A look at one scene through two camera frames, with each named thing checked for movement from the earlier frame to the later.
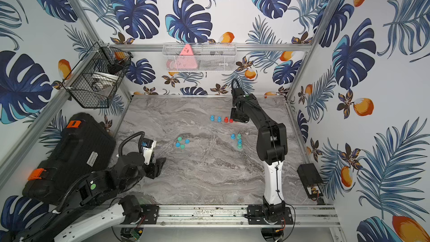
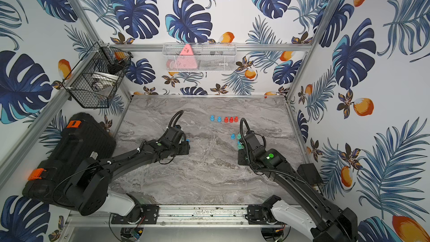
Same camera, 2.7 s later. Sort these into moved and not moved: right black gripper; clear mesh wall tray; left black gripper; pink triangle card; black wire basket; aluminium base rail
Moved: left black gripper; right black gripper
Not moved: aluminium base rail; black wire basket; clear mesh wall tray; pink triangle card
